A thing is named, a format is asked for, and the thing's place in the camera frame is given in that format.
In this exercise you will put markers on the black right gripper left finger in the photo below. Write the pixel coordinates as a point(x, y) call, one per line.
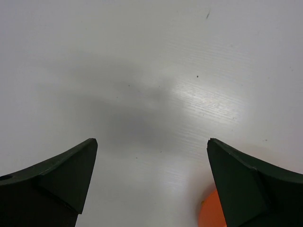
point(51, 193)

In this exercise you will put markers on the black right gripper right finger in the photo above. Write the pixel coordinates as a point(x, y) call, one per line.
point(252, 192)

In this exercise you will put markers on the orange round divided container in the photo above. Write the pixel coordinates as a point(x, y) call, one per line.
point(211, 212)

